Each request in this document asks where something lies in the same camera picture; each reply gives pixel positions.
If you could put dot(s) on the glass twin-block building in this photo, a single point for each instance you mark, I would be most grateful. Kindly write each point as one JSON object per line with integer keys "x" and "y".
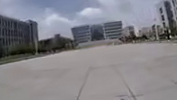
{"x": 97, "y": 32}

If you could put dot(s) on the grey concrete paved plaza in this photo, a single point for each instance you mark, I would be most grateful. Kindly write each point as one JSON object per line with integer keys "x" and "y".
{"x": 90, "y": 76}

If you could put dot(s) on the low dark building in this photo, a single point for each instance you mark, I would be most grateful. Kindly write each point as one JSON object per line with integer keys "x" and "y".
{"x": 55, "y": 43}

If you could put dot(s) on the row of bushes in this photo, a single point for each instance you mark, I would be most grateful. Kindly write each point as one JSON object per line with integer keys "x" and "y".
{"x": 6, "y": 51}

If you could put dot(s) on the grass strip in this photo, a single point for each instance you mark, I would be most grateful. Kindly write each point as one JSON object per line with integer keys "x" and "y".
{"x": 0, "y": 60}

